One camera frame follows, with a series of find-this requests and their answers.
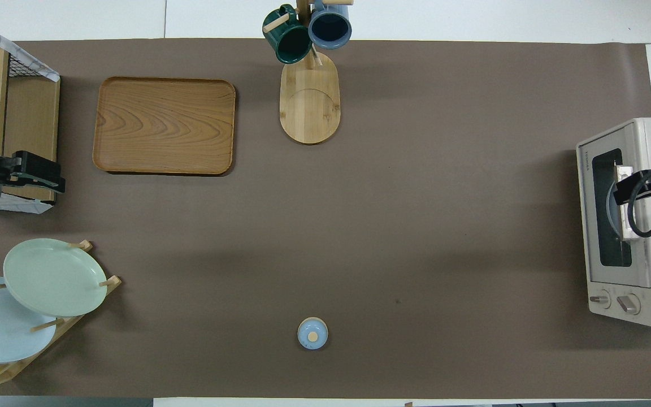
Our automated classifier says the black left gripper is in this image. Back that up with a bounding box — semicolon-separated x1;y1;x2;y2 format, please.
0;151;67;196

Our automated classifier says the oven glass door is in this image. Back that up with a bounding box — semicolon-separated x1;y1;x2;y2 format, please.
577;125;651;289

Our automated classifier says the wooden shelf unit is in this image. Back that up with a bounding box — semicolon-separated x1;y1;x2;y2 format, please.
0;42;61;204

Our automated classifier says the pale green plate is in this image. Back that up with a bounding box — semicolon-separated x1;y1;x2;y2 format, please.
3;238;108;317

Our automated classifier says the wooden plate rack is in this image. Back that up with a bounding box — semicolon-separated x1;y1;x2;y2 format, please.
0;240;123;388

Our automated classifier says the rectangular wooden tray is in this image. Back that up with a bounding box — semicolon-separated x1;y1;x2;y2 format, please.
93;77;236;176

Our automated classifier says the brown table mat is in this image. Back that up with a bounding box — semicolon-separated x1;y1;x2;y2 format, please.
0;38;651;400

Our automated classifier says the wooden mug tree stand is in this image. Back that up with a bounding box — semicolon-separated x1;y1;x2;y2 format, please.
262;0;354;145

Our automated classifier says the dark green mug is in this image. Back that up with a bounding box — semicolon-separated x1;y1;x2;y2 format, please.
262;5;313;64

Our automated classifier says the blue mug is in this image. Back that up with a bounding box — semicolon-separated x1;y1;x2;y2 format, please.
307;0;353;50

